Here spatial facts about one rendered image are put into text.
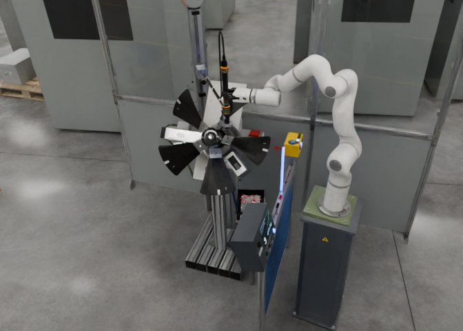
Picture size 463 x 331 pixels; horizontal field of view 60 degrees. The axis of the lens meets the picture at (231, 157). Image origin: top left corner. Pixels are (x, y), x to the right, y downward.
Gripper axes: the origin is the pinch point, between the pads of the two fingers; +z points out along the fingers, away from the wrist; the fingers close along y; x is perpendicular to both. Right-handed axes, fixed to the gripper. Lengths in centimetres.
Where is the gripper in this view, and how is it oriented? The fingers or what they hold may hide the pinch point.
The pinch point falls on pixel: (225, 92)
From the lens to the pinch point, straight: 232.3
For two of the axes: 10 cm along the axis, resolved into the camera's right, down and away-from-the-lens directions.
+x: -0.2, -8.2, -5.8
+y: 3.1, -5.5, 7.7
